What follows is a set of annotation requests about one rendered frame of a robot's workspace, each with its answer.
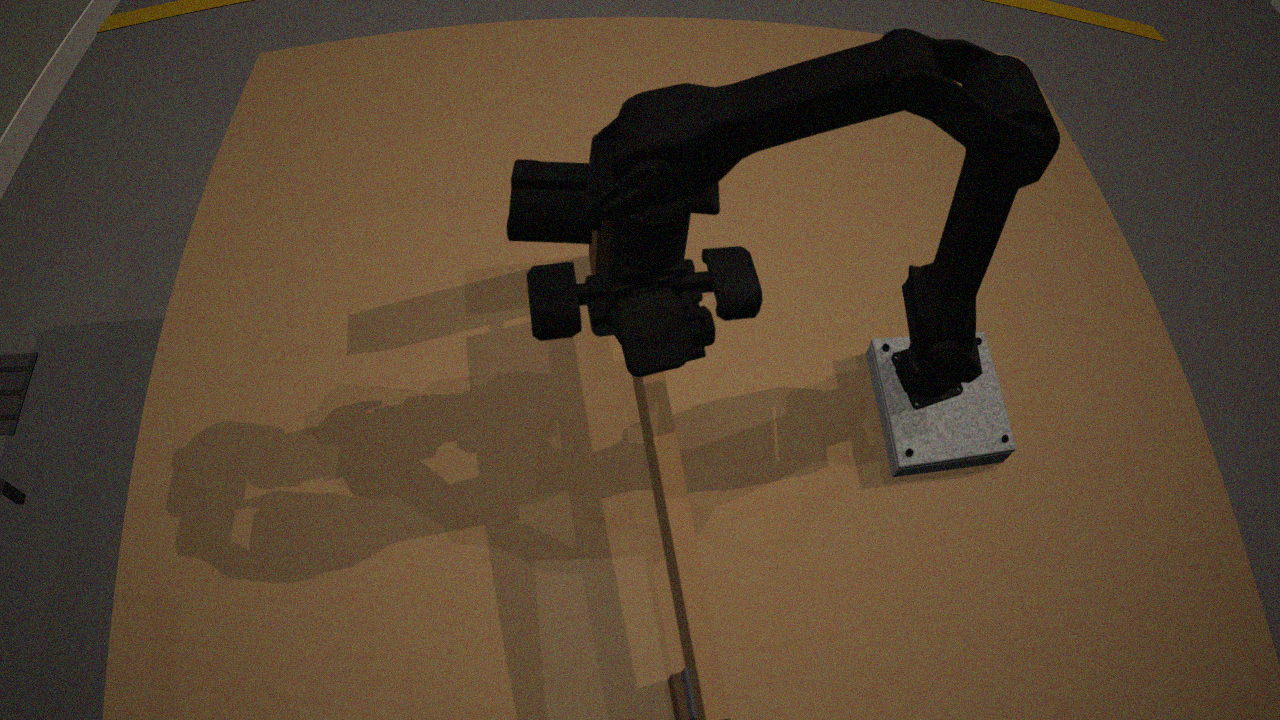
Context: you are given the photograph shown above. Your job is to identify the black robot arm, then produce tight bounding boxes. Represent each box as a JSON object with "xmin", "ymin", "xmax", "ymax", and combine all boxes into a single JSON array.
[{"xmin": 506, "ymin": 28, "xmax": 1060, "ymax": 409}]

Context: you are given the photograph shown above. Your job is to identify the dark brown wooden post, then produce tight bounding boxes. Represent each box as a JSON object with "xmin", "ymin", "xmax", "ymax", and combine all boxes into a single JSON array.
[{"xmin": 589, "ymin": 220, "xmax": 698, "ymax": 720}]

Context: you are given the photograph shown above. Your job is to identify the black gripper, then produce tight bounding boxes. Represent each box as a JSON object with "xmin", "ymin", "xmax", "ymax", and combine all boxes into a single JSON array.
[{"xmin": 527, "ymin": 234, "xmax": 762, "ymax": 345}]

